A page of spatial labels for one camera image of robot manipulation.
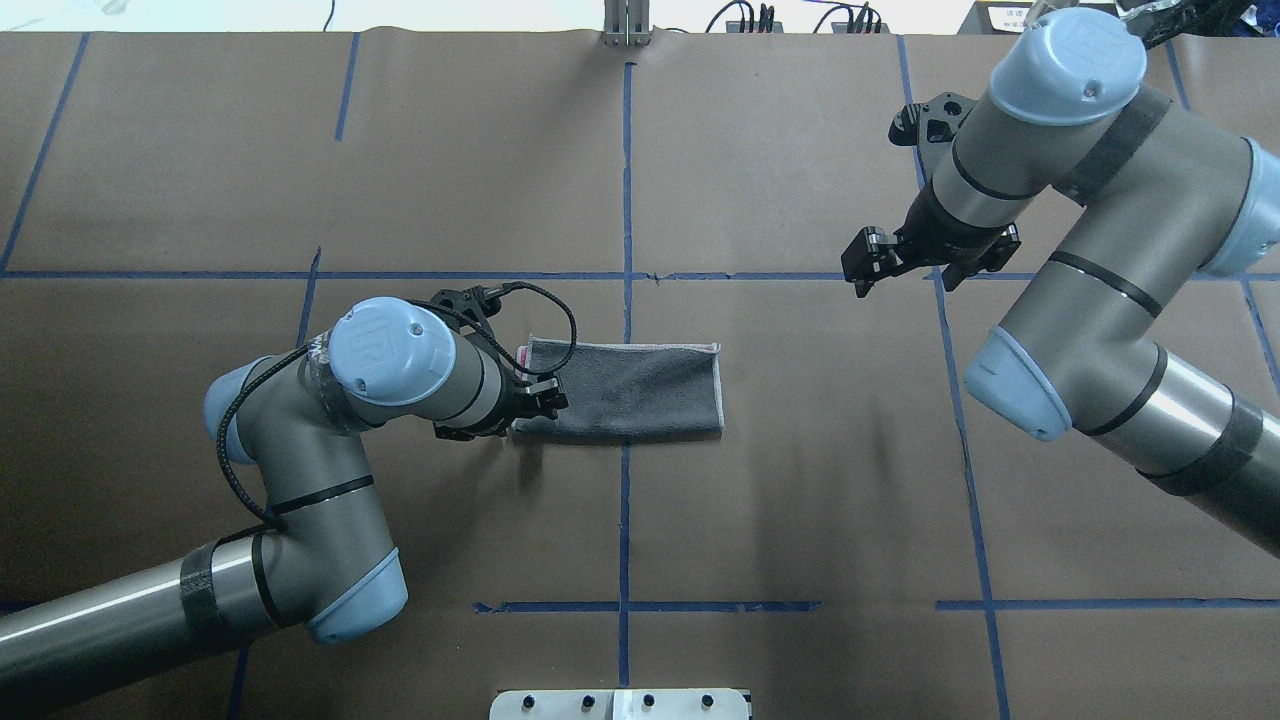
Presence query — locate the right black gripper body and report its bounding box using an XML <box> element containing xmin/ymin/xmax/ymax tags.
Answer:
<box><xmin>895</xmin><ymin>184</ymin><xmax>1021</xmax><ymax>292</ymax></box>

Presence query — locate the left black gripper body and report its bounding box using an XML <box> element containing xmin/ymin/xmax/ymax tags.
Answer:
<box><xmin>434</xmin><ymin>351</ymin><xmax>547</xmax><ymax>441</ymax></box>

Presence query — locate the pink grey microfiber towel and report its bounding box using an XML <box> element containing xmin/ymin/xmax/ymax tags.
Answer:
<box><xmin>513</xmin><ymin>342</ymin><xmax>726</xmax><ymax>441</ymax></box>

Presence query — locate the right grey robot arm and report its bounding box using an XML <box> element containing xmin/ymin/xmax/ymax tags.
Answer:
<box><xmin>841</xmin><ymin>6</ymin><xmax>1279</xmax><ymax>553</ymax></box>

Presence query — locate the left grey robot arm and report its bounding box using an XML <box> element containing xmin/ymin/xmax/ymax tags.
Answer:
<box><xmin>1</xmin><ymin>281</ymin><xmax>568</xmax><ymax>719</ymax></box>

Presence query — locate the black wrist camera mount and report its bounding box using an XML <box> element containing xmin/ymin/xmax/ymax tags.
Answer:
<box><xmin>887</xmin><ymin>92</ymin><xmax>977</xmax><ymax>152</ymax></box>

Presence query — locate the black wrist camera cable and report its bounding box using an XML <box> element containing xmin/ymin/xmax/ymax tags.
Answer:
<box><xmin>404</xmin><ymin>282</ymin><xmax>579</xmax><ymax>379</ymax></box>

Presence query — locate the black braided cable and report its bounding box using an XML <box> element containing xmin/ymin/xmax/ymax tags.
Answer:
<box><xmin>216</xmin><ymin>334</ymin><xmax>346</xmax><ymax>529</ymax></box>

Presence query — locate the grey aluminium post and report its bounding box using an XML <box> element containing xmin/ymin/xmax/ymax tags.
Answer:
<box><xmin>602</xmin><ymin>0</ymin><xmax>652</xmax><ymax>47</ymax></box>

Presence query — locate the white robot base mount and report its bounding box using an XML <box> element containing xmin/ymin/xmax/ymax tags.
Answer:
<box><xmin>489</xmin><ymin>687</ymin><xmax>754</xmax><ymax>719</ymax></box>

